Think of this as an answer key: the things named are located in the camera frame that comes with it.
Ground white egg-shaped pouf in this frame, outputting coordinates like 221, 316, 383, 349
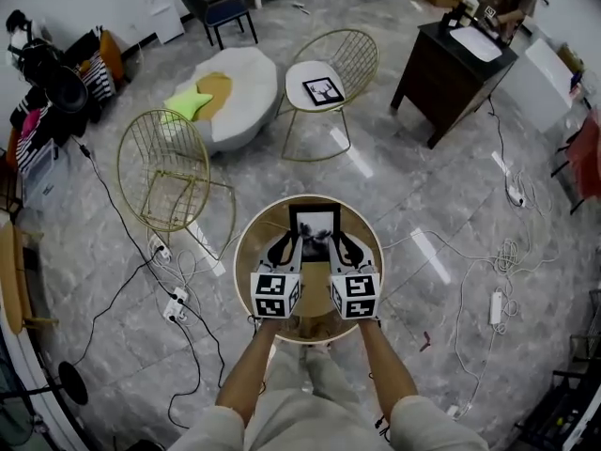
162, 46, 279, 155

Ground black floor cable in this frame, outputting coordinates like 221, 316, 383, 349
69, 136, 182, 298

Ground black oval hard case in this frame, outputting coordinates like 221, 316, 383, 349
44, 66, 90, 115

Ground white water dispenser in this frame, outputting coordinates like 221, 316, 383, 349
133, 0, 185, 45

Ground small black appliance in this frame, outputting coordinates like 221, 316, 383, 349
439, 0, 485, 30

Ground wooden bench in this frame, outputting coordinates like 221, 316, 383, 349
0, 221, 60, 342

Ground black metal rack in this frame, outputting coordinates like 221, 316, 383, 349
514, 288, 601, 451

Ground person's beige trousers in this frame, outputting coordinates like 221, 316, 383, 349
262, 343, 372, 422

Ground person's beige shirt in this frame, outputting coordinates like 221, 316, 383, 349
166, 395, 492, 451

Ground person's left forearm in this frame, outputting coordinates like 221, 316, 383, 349
214, 318, 282, 425

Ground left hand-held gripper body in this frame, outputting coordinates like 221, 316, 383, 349
249, 261, 303, 320

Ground round glass side table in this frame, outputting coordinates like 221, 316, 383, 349
233, 194, 385, 345

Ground white box table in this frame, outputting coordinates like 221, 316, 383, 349
497, 38, 577, 133

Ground person's right forearm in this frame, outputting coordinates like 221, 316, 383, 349
357, 318, 420, 425

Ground black power cable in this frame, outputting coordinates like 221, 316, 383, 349
485, 96, 517, 192

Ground long white power strip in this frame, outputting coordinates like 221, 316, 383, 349
488, 288, 503, 326

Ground green star cushion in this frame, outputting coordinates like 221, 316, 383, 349
162, 84, 215, 124

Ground black backpack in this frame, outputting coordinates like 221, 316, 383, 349
18, 39, 67, 88

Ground white tray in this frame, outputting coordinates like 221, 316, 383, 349
449, 25, 503, 61

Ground pink cushion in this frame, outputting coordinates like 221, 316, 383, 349
21, 108, 43, 138

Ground dark wooden cabinet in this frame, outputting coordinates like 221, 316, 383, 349
390, 20, 519, 149

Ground clear plastic storage box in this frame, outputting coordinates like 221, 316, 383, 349
21, 138, 71, 206

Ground black white striped cushion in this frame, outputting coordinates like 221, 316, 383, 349
79, 52, 118, 107
11, 96, 48, 173

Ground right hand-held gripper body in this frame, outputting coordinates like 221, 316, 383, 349
330, 261, 382, 322

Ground black framed picture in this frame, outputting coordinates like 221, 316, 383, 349
287, 202, 343, 263

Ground dark upholstered chair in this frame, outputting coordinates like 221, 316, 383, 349
173, 0, 259, 51

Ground coiled white cable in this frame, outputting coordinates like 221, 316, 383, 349
453, 236, 560, 420

